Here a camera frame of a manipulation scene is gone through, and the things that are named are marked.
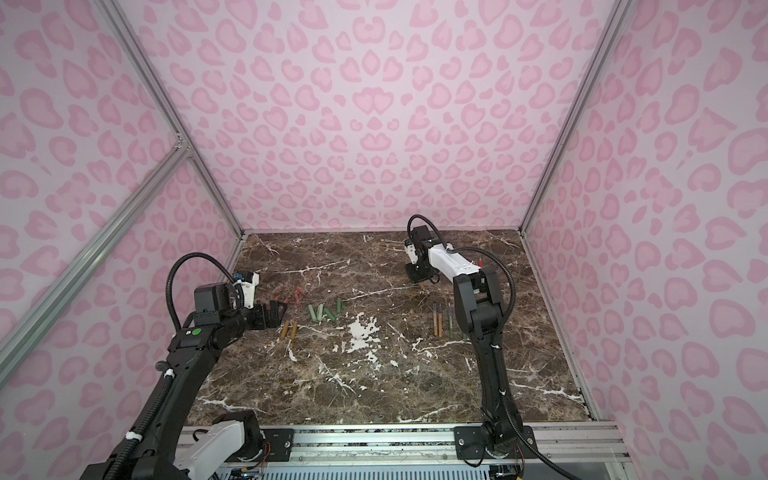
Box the green pen front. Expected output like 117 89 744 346
446 303 454 338

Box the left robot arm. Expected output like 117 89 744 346
81 283 288 479

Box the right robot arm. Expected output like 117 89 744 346
404 214 525 458

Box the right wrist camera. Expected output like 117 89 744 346
405 242 419 265

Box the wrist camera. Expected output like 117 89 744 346
405 242 419 265
234 271 260 309

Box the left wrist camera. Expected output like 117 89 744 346
234 271 260 309

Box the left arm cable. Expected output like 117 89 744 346
165 251 241 331

